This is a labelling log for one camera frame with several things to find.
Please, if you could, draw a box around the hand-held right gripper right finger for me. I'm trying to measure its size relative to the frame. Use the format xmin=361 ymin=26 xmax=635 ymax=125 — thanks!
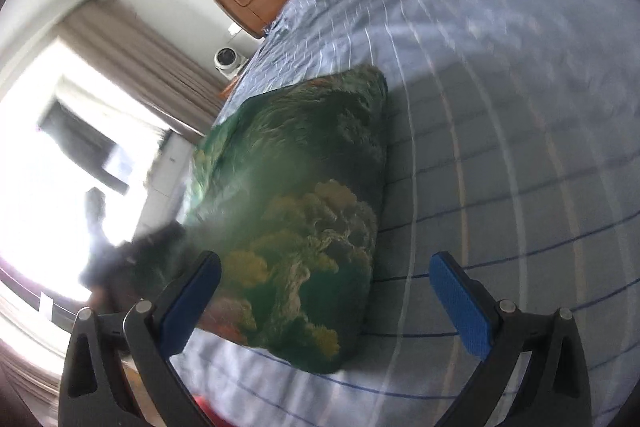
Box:
xmin=429 ymin=252 xmax=593 ymax=427

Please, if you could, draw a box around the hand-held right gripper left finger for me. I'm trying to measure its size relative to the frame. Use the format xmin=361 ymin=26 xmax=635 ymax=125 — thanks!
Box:
xmin=59 ymin=251 xmax=222 ymax=427

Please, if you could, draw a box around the green printed jacket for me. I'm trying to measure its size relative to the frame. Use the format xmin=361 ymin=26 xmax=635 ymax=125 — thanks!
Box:
xmin=177 ymin=64 xmax=390 ymax=375

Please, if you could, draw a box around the white cabinet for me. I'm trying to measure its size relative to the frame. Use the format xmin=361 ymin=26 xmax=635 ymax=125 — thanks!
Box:
xmin=145 ymin=132 xmax=201 ymax=208

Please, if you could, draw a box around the orange fuzzy clothing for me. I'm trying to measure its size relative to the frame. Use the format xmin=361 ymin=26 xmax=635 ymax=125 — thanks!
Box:
xmin=192 ymin=397 xmax=223 ymax=427

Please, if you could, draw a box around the blue striped quilt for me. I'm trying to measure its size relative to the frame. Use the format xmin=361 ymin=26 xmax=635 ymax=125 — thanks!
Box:
xmin=165 ymin=0 xmax=640 ymax=427

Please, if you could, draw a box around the beige curtain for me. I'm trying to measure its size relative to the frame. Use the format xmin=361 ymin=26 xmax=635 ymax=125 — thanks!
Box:
xmin=55 ymin=0 xmax=226 ymax=138

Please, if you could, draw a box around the white security camera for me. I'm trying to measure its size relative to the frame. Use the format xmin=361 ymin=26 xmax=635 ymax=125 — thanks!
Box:
xmin=214 ymin=48 xmax=248 ymax=72

